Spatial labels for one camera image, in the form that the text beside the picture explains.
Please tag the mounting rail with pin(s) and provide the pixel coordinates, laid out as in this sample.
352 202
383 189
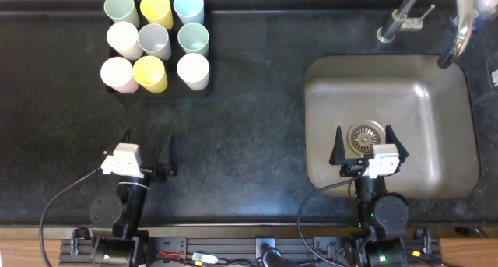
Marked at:
233 247

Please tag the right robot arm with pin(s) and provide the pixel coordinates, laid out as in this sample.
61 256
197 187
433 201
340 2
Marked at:
389 216

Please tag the steel tap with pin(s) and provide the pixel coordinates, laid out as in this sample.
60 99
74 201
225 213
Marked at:
389 29

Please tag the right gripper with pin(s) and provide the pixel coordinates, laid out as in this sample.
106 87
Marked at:
352 169

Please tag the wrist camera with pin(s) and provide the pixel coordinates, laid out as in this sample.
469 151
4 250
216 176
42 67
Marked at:
383 160
122 160

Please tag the grey cup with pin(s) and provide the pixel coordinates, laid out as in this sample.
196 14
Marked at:
154 41

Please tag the blue cup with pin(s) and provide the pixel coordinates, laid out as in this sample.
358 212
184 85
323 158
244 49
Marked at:
188 7

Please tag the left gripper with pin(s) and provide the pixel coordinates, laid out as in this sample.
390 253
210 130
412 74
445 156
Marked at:
151 174

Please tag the green cup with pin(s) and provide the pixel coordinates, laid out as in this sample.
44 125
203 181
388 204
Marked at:
120 9
193 39

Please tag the yellow cup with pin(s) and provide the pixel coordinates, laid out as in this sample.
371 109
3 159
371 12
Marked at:
155 9
149 74

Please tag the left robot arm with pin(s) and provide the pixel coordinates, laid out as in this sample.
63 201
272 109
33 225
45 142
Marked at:
116 216

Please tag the white cup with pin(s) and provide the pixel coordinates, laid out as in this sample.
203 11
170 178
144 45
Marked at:
123 39
192 70

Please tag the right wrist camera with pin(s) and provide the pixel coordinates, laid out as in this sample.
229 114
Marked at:
383 160

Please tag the pink cup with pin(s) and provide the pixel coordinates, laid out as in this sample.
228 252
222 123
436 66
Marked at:
116 74

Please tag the steel sink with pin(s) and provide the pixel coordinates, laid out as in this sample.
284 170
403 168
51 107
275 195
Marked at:
408 103

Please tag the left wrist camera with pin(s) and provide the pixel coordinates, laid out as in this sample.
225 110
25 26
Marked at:
122 160

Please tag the black tray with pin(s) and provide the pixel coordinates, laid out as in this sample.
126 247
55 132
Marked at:
173 86

